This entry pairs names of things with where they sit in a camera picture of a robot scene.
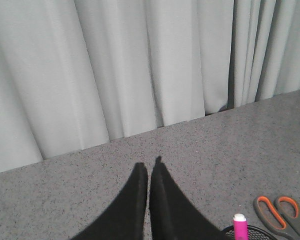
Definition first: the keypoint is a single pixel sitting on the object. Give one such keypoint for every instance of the grey curtain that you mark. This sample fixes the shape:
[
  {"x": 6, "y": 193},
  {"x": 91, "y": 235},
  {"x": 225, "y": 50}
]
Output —
[{"x": 77, "y": 74}]

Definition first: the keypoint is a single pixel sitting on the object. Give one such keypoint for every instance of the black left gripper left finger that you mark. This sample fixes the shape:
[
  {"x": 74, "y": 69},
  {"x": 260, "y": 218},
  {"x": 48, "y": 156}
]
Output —
[{"x": 124, "y": 217}]

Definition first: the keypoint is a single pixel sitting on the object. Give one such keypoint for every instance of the black mesh pen holder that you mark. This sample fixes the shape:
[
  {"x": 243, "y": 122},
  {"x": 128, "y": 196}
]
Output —
[{"x": 254, "y": 233}]

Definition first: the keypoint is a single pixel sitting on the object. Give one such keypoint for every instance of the pink marker pen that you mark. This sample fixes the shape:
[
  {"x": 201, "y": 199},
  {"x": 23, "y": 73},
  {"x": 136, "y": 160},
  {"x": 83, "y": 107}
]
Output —
[{"x": 240, "y": 227}]

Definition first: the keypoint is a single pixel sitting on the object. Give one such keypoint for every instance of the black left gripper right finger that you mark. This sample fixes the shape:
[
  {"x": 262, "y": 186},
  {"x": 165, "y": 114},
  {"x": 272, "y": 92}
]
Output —
[{"x": 172, "y": 215}]

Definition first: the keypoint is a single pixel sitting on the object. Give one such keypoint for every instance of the grey orange scissors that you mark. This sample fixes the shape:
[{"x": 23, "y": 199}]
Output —
[{"x": 289, "y": 225}]

